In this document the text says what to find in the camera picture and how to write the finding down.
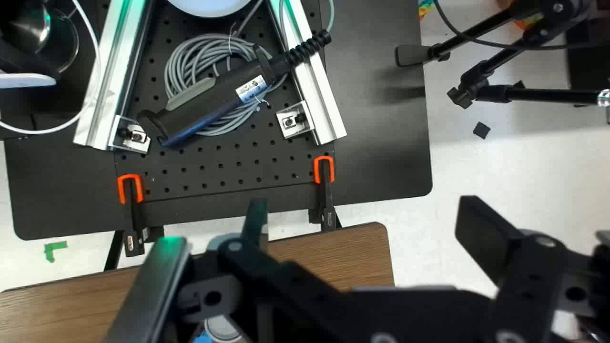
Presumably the white cable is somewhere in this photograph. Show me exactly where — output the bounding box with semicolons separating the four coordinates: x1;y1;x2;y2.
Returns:
0;0;102;137

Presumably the left aluminium rail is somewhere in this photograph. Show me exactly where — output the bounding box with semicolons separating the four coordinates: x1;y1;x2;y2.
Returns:
72;0;154;154

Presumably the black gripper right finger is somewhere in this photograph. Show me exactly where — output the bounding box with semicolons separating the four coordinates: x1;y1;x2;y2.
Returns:
455;196;525;294

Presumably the aluminium rail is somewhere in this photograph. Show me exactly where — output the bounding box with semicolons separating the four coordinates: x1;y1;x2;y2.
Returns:
72;0;154;154
268;0;346;145

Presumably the right orange clamp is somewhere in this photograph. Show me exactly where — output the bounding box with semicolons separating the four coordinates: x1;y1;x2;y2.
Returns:
306;154;339;233

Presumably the green tape marker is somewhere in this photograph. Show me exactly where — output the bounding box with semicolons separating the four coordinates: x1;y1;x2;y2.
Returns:
43;240;68;263

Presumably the black power adapter box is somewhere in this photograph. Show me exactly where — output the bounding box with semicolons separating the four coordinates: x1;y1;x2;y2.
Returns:
138;59;289;149

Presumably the orange clamp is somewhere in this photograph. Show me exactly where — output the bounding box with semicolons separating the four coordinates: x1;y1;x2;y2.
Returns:
116;173;144;257
306;154;339;233

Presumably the small black floor cube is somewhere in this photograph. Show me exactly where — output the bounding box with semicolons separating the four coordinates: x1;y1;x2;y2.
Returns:
472;122;489;139

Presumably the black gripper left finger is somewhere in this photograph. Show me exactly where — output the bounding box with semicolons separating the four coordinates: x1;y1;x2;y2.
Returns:
241;198;268;246

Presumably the right aluminium rail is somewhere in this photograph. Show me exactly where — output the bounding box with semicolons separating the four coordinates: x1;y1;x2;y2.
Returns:
268;0;346;145

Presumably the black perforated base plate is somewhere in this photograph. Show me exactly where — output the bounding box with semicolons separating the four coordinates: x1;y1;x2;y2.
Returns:
3;0;434;242

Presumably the coiled grey cable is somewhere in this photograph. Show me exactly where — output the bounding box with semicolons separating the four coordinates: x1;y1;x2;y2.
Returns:
161;32;276;137

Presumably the wooden work table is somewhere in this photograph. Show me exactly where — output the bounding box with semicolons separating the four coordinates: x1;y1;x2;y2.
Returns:
0;223;394;343

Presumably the black tripod stand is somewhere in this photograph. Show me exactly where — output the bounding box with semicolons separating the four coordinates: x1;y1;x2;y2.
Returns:
394;0;610;109

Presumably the left orange clamp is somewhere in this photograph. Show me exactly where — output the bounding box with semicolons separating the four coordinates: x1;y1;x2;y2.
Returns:
116;173;144;257

